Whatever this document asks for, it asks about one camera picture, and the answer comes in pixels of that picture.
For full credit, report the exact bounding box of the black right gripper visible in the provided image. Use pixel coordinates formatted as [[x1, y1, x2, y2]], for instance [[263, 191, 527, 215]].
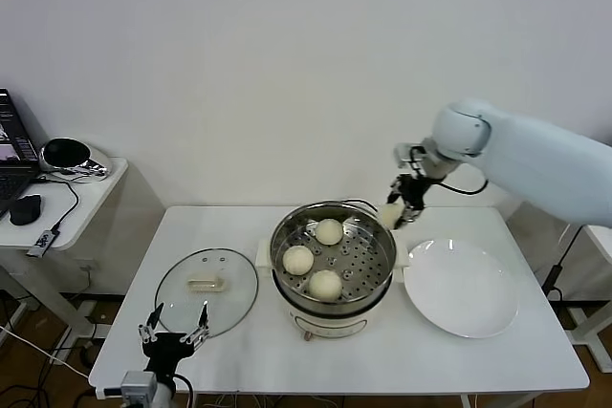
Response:
[[386, 172, 431, 225]]

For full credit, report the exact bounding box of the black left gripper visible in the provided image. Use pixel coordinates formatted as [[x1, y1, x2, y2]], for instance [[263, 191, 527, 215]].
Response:
[[138, 300, 211, 374]]

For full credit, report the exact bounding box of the white steamed baozi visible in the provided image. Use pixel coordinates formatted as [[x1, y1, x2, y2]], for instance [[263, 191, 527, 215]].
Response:
[[307, 268, 344, 302], [281, 245, 316, 276], [314, 218, 344, 246], [379, 203, 406, 229]]

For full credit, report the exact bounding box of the glass pot lid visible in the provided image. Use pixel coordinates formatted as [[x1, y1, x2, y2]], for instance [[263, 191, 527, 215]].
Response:
[[153, 247, 260, 342]]

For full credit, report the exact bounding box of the perforated steel steamer basket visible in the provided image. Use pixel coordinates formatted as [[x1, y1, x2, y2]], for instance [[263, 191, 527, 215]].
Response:
[[256, 201, 411, 310]]

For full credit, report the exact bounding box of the white round plate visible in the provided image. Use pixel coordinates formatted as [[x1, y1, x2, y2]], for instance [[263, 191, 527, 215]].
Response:
[[404, 238, 520, 338]]

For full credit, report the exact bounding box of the white side table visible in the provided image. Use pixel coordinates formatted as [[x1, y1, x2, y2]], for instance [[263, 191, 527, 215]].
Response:
[[506, 209, 612, 374], [0, 158, 166, 366]]

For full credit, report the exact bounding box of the grey usb hub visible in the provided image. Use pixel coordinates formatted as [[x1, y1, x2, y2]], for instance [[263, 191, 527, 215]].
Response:
[[26, 229, 62, 259]]

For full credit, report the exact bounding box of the black computer mouse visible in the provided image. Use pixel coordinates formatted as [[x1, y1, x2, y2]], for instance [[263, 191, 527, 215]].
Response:
[[9, 194, 43, 226]]

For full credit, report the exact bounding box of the chrome and black headset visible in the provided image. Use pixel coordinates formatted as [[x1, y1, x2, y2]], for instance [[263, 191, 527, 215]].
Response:
[[38, 138, 115, 183]]

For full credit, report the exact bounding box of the black open laptop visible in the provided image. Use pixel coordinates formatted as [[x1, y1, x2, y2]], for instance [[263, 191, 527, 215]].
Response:
[[0, 88, 42, 218]]

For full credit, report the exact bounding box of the black cooker power cord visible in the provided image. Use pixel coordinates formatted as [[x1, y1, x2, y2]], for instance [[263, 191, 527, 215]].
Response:
[[341, 198, 383, 219]]

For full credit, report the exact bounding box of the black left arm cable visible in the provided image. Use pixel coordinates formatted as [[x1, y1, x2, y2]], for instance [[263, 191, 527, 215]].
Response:
[[170, 373, 196, 408]]

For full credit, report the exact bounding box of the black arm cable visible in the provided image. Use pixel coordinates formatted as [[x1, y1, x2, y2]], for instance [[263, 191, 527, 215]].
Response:
[[436, 177, 490, 198], [170, 373, 196, 408]]

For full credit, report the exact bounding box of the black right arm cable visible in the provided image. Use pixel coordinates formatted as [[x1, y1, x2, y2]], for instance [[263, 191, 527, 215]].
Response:
[[436, 177, 490, 198]]

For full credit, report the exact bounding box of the white floor cable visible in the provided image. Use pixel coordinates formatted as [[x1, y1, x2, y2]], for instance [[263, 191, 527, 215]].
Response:
[[0, 325, 92, 379]]

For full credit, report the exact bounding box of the black desk cable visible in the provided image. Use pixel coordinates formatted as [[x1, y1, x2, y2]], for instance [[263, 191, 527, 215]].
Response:
[[33, 176, 80, 233]]

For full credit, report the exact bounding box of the black cable with adapter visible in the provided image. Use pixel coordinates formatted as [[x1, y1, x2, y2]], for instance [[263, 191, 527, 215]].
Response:
[[541, 224, 582, 303]]

